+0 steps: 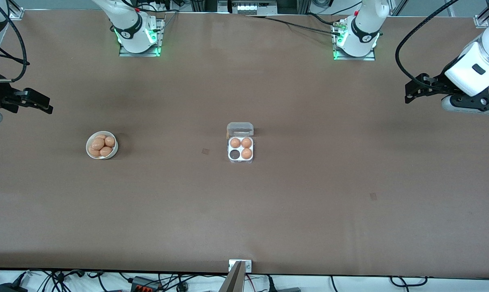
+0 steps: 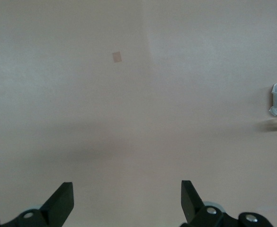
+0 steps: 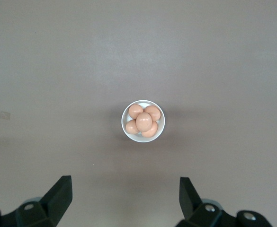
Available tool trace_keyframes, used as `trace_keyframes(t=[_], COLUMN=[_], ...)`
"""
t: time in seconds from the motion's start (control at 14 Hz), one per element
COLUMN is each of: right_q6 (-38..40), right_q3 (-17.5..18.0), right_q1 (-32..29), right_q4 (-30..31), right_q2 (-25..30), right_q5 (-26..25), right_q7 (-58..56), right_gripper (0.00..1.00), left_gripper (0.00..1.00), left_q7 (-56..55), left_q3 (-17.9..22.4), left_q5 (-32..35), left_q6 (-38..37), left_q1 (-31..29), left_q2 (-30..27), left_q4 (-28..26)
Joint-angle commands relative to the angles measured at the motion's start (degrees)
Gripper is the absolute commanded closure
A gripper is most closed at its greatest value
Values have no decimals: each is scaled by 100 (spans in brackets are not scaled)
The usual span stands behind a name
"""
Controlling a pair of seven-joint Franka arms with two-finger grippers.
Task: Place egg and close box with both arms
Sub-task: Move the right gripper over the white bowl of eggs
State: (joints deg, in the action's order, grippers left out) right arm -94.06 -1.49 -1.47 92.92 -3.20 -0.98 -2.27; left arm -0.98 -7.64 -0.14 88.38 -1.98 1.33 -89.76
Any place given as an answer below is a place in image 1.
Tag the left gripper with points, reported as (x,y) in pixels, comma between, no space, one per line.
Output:
(436,85)

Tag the clear plastic egg box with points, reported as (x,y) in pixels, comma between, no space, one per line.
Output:
(240,129)

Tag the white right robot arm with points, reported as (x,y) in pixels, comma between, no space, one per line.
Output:
(133,24)

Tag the black box orange connectors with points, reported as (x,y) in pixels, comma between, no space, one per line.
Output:
(145,284)

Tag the white round bowl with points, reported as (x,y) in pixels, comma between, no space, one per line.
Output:
(112,152)

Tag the black power adapter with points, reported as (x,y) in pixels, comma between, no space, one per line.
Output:
(11,288)

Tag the white power strip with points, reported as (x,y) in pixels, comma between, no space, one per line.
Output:
(252,7)

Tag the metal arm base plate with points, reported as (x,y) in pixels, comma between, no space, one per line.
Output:
(370,57)
(157,46)

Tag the metal corner bracket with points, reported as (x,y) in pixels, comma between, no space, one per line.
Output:
(482,21)
(16,14)

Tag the small metal bracket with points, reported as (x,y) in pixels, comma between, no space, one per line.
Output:
(248,265)

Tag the grey camera pole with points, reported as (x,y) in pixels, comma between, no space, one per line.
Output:
(233,282)

